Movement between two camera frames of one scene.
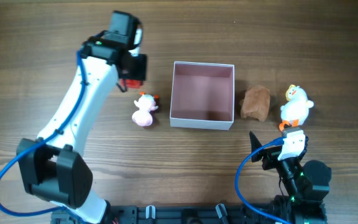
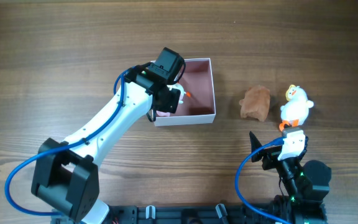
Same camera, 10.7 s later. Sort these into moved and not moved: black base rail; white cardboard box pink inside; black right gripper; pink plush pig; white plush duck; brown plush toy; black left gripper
Moved: black left gripper; pink plush pig; white cardboard box pink inside
Not moved: white plush duck; brown plush toy; black base rail; black right gripper
